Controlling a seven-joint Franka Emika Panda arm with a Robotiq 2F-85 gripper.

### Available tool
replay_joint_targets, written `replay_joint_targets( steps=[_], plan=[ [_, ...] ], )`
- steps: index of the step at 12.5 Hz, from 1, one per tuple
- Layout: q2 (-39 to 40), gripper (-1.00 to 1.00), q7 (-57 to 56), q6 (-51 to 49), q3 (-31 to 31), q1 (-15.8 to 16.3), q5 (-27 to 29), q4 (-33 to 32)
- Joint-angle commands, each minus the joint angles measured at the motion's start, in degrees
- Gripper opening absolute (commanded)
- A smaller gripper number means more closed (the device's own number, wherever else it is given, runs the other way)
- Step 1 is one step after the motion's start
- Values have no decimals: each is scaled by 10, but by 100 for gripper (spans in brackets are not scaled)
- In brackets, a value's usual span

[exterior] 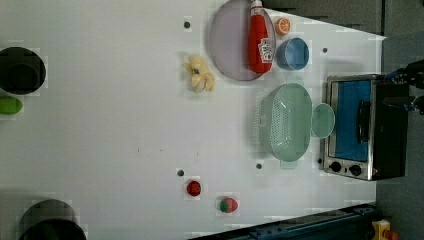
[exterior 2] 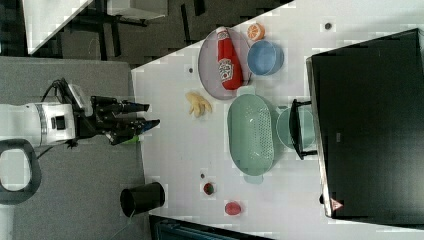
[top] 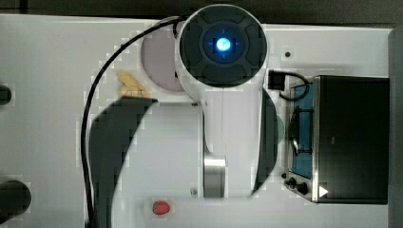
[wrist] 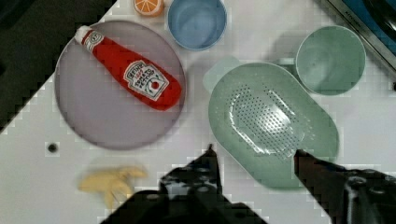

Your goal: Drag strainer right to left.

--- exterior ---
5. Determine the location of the green plastic strainer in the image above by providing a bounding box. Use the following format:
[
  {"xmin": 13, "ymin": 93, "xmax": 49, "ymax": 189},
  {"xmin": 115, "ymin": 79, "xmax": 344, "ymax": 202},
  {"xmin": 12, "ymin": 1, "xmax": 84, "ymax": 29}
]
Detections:
[{"xmin": 253, "ymin": 83, "xmax": 312, "ymax": 170}]

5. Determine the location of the peeled banana toy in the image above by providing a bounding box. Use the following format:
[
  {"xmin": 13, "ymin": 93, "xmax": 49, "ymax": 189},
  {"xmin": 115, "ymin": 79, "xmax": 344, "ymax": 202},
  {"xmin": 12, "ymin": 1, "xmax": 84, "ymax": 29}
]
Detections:
[{"xmin": 184, "ymin": 55, "xmax": 215, "ymax": 93}]

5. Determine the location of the red tomato toy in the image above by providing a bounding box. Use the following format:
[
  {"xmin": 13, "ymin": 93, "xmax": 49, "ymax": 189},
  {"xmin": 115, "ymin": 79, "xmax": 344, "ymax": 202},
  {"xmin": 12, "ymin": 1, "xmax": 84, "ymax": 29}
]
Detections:
[{"xmin": 186, "ymin": 181, "xmax": 201, "ymax": 197}]

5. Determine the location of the red ketchup bottle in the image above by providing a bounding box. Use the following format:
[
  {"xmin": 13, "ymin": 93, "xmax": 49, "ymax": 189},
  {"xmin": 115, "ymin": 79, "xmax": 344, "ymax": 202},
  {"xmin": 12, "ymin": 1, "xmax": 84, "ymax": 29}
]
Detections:
[{"xmin": 248, "ymin": 0, "xmax": 273, "ymax": 74}]

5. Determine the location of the strawberry toy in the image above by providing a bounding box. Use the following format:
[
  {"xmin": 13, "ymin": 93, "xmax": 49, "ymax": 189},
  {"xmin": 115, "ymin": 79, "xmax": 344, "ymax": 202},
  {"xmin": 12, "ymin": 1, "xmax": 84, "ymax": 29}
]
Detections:
[{"xmin": 219, "ymin": 197, "xmax": 239, "ymax": 213}]

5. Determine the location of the blue bowl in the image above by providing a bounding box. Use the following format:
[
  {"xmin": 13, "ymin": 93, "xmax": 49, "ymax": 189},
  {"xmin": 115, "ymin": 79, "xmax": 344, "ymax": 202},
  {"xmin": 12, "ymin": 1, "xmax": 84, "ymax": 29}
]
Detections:
[{"xmin": 276, "ymin": 38, "xmax": 309, "ymax": 70}]

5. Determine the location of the green mug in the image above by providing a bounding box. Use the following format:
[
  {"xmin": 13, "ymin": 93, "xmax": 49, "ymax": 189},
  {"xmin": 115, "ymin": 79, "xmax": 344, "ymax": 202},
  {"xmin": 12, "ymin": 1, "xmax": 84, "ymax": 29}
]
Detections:
[{"xmin": 311, "ymin": 103, "xmax": 335, "ymax": 139}]

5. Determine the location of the orange slice toy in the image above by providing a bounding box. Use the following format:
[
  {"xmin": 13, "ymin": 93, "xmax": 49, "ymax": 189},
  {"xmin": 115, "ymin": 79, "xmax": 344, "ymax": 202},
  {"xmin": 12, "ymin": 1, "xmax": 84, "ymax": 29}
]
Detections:
[{"xmin": 274, "ymin": 17, "xmax": 291, "ymax": 36}]

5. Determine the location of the black toaster oven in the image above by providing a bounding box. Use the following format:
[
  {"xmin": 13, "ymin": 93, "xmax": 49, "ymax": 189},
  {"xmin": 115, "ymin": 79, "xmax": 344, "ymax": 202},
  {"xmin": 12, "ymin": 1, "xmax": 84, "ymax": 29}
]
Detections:
[{"xmin": 322, "ymin": 74, "xmax": 409, "ymax": 181}]

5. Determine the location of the black round base lower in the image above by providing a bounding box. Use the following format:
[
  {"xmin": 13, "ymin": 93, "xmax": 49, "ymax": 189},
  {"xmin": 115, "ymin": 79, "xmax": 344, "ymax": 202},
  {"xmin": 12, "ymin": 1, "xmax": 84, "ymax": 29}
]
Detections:
[{"xmin": 18, "ymin": 199, "xmax": 88, "ymax": 240}]

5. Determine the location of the black round base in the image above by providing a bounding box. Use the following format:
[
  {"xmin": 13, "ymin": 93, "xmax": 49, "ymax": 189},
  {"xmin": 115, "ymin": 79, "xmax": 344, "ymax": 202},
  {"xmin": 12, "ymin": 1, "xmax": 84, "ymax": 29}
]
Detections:
[
  {"xmin": 18, "ymin": 199, "xmax": 88, "ymax": 240},
  {"xmin": 0, "ymin": 47, "xmax": 46, "ymax": 95}
]

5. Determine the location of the black round base upper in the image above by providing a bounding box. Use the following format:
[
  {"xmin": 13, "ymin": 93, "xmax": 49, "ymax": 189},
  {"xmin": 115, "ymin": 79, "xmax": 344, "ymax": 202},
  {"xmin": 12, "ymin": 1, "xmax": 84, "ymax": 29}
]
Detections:
[{"xmin": 0, "ymin": 47, "xmax": 46, "ymax": 95}]

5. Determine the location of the yellow red clamp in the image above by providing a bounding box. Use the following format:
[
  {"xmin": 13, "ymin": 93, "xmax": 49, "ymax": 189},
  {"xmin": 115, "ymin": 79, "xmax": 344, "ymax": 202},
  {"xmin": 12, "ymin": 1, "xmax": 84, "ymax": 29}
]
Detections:
[{"xmin": 372, "ymin": 220, "xmax": 399, "ymax": 240}]

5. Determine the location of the green cucumber toy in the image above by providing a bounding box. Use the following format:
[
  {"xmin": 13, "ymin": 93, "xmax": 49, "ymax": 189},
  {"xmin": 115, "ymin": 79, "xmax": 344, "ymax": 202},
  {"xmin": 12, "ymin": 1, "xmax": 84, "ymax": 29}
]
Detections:
[{"xmin": 0, "ymin": 96, "xmax": 23, "ymax": 115}]

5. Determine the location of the blue metal frame rail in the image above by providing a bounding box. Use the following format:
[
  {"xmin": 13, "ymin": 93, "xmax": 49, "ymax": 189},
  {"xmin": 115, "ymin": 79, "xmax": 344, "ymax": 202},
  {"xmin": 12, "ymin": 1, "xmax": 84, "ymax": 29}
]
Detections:
[{"xmin": 190, "ymin": 204, "xmax": 378, "ymax": 240}]

